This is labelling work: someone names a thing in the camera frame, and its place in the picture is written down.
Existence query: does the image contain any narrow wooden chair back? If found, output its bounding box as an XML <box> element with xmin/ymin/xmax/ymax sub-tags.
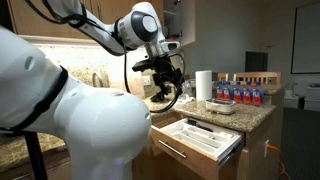
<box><xmin>217</xmin><ymin>72</ymin><xmax>230</xmax><ymax>83</ymax></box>

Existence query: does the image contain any silver bar drawer handle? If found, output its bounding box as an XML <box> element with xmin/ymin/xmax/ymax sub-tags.
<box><xmin>158</xmin><ymin>139</ymin><xmax>188</xmax><ymax>160</ymax></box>

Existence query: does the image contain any white wall board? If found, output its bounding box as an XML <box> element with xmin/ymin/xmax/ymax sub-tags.
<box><xmin>290</xmin><ymin>1</ymin><xmax>320</xmax><ymax>75</ymax></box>

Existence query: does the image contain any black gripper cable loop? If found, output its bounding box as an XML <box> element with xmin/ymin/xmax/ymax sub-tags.
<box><xmin>149</xmin><ymin>53</ymin><xmax>186</xmax><ymax>114</ymax></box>

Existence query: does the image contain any black tripod pole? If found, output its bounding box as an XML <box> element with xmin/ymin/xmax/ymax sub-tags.
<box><xmin>23</xmin><ymin>131</ymin><xmax>48</xmax><ymax>180</ymax></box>

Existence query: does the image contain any white plastic cutlery tray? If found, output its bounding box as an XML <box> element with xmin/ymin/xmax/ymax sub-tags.
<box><xmin>160</xmin><ymin>117</ymin><xmax>244</xmax><ymax>158</ymax></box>

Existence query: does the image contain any white rectangular container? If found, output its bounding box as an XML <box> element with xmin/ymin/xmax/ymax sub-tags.
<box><xmin>205</xmin><ymin>98</ymin><xmax>237</xmax><ymax>116</ymax></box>

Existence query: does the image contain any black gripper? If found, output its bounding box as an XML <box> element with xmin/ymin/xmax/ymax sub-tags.
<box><xmin>150</xmin><ymin>61</ymin><xmax>184</xmax><ymax>103</ymax></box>

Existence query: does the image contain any dark doorway panel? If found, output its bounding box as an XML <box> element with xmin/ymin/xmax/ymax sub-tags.
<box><xmin>245</xmin><ymin>51</ymin><xmax>269</xmax><ymax>73</ymax></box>

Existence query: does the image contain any clear plastic bottle bag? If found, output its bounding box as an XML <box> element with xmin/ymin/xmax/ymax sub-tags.
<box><xmin>181</xmin><ymin>79</ymin><xmax>196</xmax><ymax>102</ymax></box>

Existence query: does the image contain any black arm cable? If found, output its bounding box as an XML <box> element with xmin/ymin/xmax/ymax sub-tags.
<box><xmin>24</xmin><ymin>0</ymin><xmax>133</xmax><ymax>94</ymax></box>

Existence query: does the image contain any orange power cable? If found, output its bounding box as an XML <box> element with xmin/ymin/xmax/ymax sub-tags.
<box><xmin>266</xmin><ymin>144</ymin><xmax>288</xmax><ymax>180</ymax></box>

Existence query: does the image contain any white paper towel roll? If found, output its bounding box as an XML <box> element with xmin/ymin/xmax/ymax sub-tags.
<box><xmin>195</xmin><ymin>69</ymin><xmax>213</xmax><ymax>102</ymax></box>

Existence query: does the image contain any red label drink bottle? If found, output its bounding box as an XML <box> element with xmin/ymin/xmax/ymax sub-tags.
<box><xmin>242</xmin><ymin>81</ymin><xmax>252</xmax><ymax>106</ymax></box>
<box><xmin>223</xmin><ymin>81</ymin><xmax>233</xmax><ymax>102</ymax></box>
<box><xmin>216</xmin><ymin>81</ymin><xmax>225</xmax><ymax>100</ymax></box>
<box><xmin>251</xmin><ymin>82</ymin><xmax>264</xmax><ymax>107</ymax></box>
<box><xmin>233</xmin><ymin>81</ymin><xmax>243</xmax><ymax>104</ymax></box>

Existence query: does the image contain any wooden wall cabinet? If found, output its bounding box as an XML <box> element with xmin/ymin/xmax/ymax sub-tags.
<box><xmin>8</xmin><ymin>0</ymin><xmax>196</xmax><ymax>46</ymax></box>

